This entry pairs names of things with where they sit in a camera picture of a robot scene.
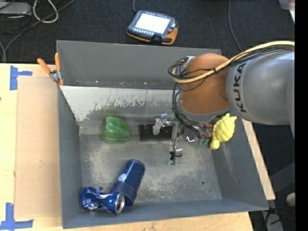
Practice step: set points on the blue can with dark band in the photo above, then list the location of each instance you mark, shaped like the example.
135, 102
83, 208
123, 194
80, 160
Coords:
131, 177

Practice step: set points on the brown cardboard board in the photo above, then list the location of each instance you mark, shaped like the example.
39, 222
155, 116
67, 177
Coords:
36, 141

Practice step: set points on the black cylinder on white bracket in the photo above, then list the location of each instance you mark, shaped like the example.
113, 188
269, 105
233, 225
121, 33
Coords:
190, 139

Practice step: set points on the yellow toy pineapple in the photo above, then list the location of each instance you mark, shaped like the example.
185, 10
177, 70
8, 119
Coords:
222, 130

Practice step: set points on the crushed blue drink can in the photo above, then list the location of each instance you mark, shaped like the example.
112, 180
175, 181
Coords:
101, 200

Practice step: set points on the grey metal bin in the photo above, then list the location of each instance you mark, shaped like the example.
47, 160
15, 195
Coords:
154, 172

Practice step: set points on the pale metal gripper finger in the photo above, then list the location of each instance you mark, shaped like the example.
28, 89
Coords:
177, 153
157, 124

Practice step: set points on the green toy bell pepper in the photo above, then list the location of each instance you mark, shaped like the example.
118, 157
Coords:
115, 130

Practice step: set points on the black flat block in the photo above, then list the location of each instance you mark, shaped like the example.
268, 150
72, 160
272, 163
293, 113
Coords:
145, 132

